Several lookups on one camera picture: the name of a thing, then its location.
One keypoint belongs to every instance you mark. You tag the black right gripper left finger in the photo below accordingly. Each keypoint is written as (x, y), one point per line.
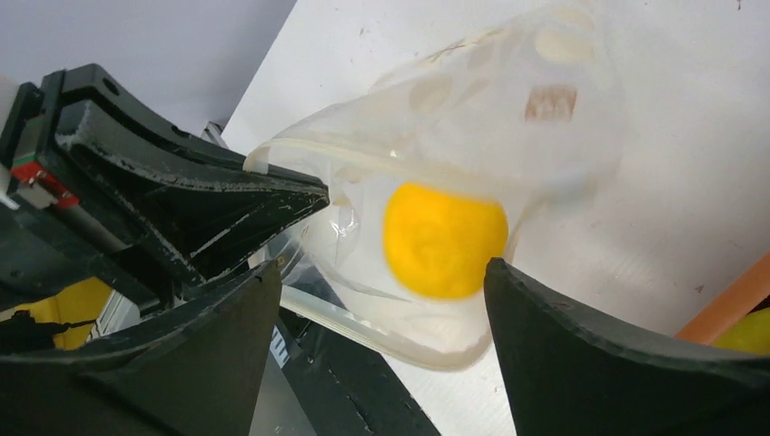
(194, 370)

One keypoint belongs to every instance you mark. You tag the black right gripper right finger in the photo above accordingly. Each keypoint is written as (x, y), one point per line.
(570, 369)

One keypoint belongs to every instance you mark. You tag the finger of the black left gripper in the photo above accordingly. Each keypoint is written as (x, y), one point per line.
(180, 211)

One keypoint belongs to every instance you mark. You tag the yellow lemon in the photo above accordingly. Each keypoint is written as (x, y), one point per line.
(437, 244)

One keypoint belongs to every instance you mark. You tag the clear zip top bag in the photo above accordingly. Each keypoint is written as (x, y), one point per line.
(527, 113)

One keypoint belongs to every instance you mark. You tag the orange plastic bin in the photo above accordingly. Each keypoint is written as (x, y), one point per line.
(746, 292)

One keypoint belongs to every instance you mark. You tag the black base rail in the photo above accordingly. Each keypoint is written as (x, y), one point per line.
(343, 387)

